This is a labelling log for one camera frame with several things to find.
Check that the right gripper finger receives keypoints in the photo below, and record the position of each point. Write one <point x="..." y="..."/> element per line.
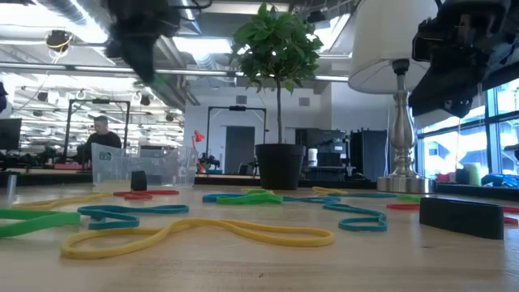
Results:
<point x="454" y="87"/>
<point x="458" y="109"/>

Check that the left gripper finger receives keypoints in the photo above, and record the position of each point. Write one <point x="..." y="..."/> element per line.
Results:
<point x="135" y="57"/>
<point x="150" y="57"/>

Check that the black block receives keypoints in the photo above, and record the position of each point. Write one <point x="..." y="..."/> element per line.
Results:
<point x="462" y="219"/>

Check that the small black cube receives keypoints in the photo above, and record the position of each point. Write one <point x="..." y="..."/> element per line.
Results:
<point x="138" y="181"/>

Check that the blue rubber band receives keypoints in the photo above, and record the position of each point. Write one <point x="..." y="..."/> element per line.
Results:
<point x="208" y="198"/>

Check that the large yellow rubber band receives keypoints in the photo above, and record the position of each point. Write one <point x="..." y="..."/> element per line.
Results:
<point x="182" y="225"/>

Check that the clear plastic bin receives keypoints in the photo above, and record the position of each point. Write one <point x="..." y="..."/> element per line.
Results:
<point x="170" y="166"/>

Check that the black hanging spotlight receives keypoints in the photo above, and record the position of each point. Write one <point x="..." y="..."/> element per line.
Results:
<point x="42" y="96"/>
<point x="145" y="100"/>

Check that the silver lamp with white shade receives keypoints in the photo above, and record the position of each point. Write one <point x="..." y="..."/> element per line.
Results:
<point x="403" y="134"/>

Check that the green cylindrical object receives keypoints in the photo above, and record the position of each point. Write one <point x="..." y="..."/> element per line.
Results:
<point x="472" y="174"/>

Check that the small red object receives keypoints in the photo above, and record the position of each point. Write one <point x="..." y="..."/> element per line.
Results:
<point x="443" y="178"/>

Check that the long white light bar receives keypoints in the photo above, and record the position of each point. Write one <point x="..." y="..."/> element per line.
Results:
<point x="61" y="67"/>

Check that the blue crumpled object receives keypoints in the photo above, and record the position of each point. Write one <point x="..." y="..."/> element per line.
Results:
<point x="500" y="180"/>

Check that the person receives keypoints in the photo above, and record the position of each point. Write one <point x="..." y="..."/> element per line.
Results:
<point x="103" y="140"/>

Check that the red desk lamp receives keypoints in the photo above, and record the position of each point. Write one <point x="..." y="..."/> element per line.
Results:
<point x="198" y="136"/>

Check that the black cabinet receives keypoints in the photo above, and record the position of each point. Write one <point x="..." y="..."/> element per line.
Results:
<point x="369" y="154"/>

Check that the small black background robot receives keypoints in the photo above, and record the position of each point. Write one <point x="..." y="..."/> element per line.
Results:
<point x="208" y="161"/>

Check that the grey door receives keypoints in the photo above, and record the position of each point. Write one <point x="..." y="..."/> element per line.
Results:
<point x="239" y="146"/>

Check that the black background robot station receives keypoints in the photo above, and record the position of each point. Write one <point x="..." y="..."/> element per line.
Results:
<point x="328" y="159"/>

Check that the black computer monitor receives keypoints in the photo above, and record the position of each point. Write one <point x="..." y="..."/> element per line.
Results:
<point x="10" y="134"/>

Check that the white canister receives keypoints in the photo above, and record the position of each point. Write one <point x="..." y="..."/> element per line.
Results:
<point x="313" y="157"/>

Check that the green plant in black pot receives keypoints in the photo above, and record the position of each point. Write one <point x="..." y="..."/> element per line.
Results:
<point x="280" y="166"/>

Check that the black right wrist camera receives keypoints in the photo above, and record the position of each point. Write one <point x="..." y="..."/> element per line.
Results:
<point x="430" y="42"/>

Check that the black metal station frame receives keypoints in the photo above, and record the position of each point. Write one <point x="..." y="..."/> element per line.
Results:
<point x="237" y="108"/>
<point x="101" y="101"/>

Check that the grey wall vent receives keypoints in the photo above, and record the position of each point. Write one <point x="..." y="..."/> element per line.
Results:
<point x="241" y="100"/>
<point x="304" y="101"/>

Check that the black aluminium table frame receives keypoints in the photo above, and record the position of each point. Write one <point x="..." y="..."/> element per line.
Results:
<point x="227" y="181"/>

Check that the small grey metal post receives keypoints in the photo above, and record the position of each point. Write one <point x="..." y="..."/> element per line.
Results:
<point x="12" y="186"/>

